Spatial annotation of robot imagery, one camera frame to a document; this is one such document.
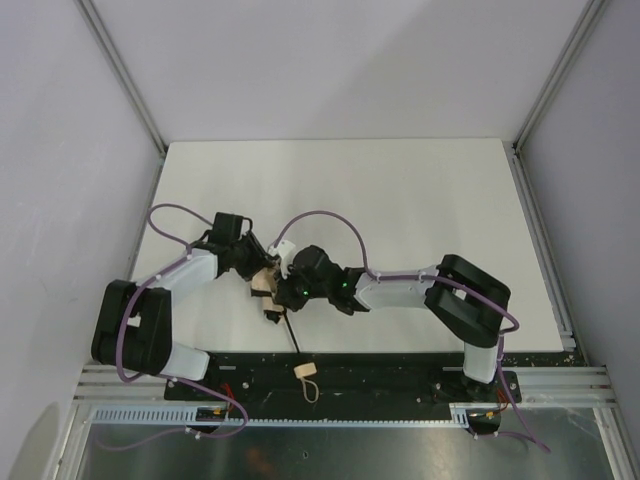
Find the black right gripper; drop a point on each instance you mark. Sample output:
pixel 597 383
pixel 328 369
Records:
pixel 288 295

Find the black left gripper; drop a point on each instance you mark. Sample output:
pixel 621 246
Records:
pixel 255 262

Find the beige folding umbrella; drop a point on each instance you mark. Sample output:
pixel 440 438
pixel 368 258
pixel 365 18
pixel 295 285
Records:
pixel 263 286

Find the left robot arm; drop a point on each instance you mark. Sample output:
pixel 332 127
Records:
pixel 134 330

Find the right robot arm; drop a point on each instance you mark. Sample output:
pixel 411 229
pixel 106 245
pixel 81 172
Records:
pixel 469 302

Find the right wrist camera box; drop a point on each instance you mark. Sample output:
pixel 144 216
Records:
pixel 284 251

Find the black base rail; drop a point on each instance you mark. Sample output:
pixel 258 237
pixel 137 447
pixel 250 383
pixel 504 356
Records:
pixel 351 386

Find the grey slotted cable duct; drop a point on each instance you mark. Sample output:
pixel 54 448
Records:
pixel 183 415

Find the left aluminium corner post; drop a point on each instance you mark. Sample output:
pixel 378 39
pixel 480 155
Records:
pixel 103 39

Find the aluminium corner post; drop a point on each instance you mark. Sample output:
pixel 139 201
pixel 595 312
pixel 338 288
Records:
pixel 103 39
pixel 572 48

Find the right aluminium corner post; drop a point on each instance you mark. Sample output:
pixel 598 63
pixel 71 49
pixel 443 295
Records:
pixel 572 48

